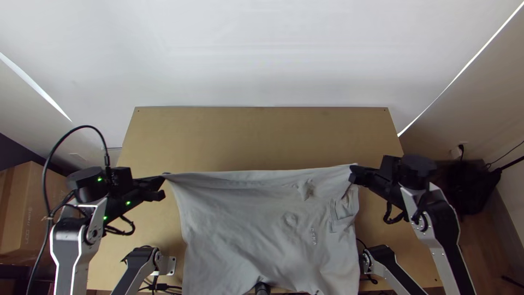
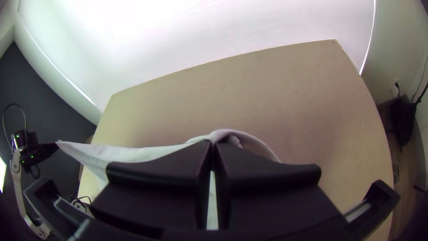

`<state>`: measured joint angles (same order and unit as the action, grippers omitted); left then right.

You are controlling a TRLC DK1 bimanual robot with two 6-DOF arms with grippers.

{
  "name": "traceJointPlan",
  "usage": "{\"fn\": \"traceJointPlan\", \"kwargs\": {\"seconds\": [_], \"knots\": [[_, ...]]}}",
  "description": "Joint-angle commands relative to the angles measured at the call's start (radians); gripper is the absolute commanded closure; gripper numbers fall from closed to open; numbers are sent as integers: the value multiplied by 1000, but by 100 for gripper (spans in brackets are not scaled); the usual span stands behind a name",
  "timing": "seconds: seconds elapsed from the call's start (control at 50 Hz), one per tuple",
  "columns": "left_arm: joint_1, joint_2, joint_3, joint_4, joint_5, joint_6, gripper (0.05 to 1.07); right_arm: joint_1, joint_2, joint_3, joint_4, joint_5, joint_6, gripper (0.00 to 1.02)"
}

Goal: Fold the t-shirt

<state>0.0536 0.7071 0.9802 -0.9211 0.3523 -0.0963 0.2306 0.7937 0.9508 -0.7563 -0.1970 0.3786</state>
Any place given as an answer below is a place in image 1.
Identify light grey t-shirt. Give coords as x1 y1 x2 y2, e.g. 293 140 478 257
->
162 163 362 295

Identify brown cardboard box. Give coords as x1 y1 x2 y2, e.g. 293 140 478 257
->
0 161 69 258

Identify black stand pole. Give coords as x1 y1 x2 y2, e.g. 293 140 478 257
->
495 155 524 173

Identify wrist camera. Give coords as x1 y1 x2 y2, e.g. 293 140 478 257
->
107 167 134 191
378 155 404 181

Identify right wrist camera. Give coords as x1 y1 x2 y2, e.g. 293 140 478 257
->
378 155 404 181

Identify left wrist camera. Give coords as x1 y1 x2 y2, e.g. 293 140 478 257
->
107 167 134 191

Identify black cable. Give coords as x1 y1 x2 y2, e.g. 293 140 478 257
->
25 125 112 295
383 200 407 225
104 215 136 237

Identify black bag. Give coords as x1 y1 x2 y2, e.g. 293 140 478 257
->
436 160 503 216

